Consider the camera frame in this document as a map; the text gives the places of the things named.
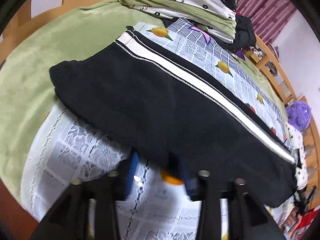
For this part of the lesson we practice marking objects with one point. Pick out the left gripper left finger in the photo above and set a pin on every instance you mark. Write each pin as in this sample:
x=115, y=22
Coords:
x=87, y=209

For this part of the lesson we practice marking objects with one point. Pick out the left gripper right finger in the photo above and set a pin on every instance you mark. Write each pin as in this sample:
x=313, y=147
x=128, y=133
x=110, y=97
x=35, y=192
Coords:
x=233, y=190

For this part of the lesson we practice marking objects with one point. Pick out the black pants with stripe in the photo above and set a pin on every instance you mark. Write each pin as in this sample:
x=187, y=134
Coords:
x=175, y=114

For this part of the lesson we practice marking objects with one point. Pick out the person right hand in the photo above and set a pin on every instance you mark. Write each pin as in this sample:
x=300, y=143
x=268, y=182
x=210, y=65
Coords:
x=293, y=220

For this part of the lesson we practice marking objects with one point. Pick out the red package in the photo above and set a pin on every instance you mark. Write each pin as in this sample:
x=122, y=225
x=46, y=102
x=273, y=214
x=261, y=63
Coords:
x=308, y=218

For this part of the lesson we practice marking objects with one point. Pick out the white floral pillow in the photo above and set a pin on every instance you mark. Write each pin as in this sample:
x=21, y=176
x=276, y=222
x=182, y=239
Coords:
x=296, y=141

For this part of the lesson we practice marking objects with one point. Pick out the purple plush toy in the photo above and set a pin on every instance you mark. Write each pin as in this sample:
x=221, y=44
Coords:
x=299, y=115

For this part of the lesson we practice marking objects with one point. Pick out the green bed blanket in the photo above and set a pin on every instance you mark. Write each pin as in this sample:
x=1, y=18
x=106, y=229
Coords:
x=27, y=92

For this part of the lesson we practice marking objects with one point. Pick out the black clothes pile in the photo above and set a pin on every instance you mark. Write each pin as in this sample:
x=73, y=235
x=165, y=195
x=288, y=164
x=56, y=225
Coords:
x=244, y=35

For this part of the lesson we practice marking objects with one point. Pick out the red striped curtain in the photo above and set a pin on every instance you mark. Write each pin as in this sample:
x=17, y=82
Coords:
x=268, y=17

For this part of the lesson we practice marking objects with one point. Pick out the folded white green quilt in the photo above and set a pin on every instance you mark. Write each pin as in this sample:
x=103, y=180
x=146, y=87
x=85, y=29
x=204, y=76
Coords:
x=217, y=16

